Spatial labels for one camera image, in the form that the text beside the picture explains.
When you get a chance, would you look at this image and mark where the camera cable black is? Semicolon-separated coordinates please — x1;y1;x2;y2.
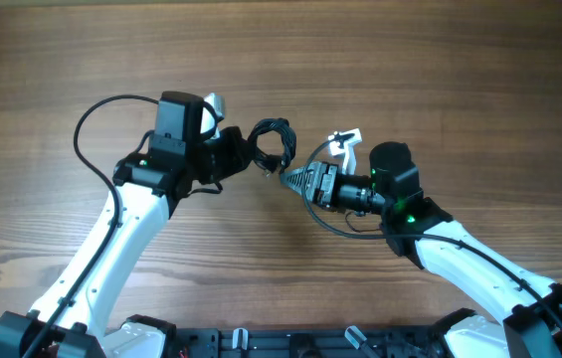
21;91;222;357
301;132;562;358

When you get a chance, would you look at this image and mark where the left camera cable black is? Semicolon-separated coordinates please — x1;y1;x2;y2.
21;91;222;357

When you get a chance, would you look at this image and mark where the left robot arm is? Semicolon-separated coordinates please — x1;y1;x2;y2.
0;91;252;357

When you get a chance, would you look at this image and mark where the black cable bundle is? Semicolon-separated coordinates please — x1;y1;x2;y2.
246;116;298;175

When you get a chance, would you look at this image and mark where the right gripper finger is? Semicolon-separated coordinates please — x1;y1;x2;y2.
286;183;314;199
280;166;314;187

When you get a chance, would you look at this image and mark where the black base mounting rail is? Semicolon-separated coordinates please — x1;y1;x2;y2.
163;325;453;358

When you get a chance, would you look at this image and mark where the right camera cable black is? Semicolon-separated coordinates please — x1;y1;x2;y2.
301;132;562;358

